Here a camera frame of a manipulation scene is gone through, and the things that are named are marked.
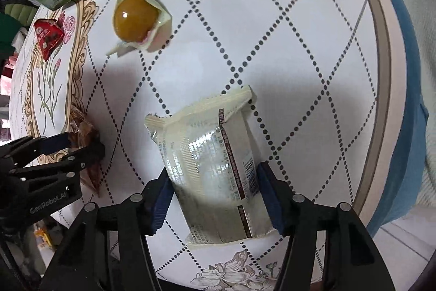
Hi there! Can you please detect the brown snack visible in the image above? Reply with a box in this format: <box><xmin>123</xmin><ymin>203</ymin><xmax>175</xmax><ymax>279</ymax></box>
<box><xmin>67</xmin><ymin>108</ymin><xmax>103</xmax><ymax>194</ymax></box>

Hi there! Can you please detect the small red snack packet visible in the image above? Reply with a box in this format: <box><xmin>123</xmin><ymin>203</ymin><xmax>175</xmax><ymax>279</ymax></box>
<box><xmin>34</xmin><ymin>19</ymin><xmax>64</xmax><ymax>61</ymax></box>

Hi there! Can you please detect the white bread snack packet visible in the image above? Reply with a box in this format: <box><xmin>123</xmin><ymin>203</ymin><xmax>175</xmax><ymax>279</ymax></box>
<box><xmin>145</xmin><ymin>86</ymin><xmax>273</xmax><ymax>245</ymax></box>

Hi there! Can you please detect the yellow jelly cup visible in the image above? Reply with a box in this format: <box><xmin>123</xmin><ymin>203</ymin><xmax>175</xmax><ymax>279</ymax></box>
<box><xmin>107</xmin><ymin>0</ymin><xmax>172</xmax><ymax>57</ymax></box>

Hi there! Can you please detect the blue bed blanket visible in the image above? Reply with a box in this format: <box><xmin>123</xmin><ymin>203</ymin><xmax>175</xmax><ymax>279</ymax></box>
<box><xmin>367</xmin><ymin>0</ymin><xmax>429</xmax><ymax>236</ymax></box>

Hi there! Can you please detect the pile of clothes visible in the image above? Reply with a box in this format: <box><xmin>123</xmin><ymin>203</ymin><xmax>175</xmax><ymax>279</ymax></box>
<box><xmin>1</xmin><ymin>0</ymin><xmax>38</xmax><ymax>78</ymax></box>

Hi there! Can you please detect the white patterned tablecloth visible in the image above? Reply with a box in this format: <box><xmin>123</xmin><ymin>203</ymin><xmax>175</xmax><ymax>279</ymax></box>
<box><xmin>10</xmin><ymin>0</ymin><xmax>407</xmax><ymax>290</ymax></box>

